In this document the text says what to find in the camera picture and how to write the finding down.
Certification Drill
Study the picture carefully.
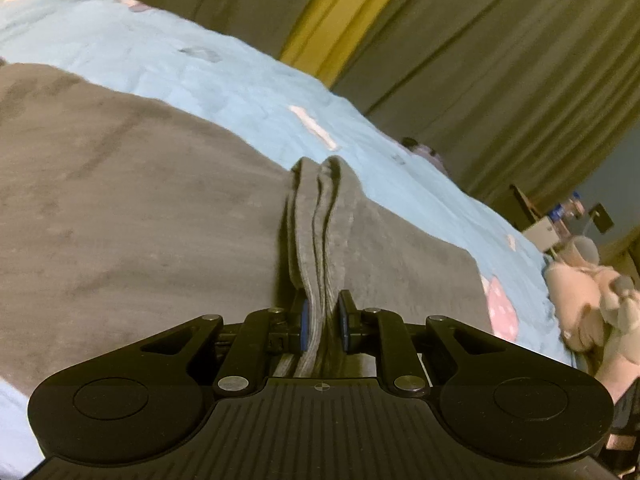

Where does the pink plush toy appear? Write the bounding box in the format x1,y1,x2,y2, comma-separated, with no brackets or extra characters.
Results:
544,235,639,401

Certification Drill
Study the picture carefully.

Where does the bedside table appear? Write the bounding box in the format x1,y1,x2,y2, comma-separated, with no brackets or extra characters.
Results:
510,184,570,254

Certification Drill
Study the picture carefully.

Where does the plastic bottle blue label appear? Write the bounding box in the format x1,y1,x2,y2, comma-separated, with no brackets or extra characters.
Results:
562,192,585,221

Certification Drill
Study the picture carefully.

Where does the purple bag behind bed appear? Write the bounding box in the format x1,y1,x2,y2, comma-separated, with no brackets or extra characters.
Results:
400,136,449,177

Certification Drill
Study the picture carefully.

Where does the olive grey curtain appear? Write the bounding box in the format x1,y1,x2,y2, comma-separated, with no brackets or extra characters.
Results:
138,0,639,206

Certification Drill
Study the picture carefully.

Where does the light blue mushroom bedsheet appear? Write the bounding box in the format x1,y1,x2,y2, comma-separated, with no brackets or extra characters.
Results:
0,0,576,480

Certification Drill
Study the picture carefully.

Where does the yellow curtain strip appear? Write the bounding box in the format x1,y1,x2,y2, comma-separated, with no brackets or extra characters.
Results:
280,0,390,87

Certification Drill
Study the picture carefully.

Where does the black wall socket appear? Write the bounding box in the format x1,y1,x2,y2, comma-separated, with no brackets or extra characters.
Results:
589,203,614,234

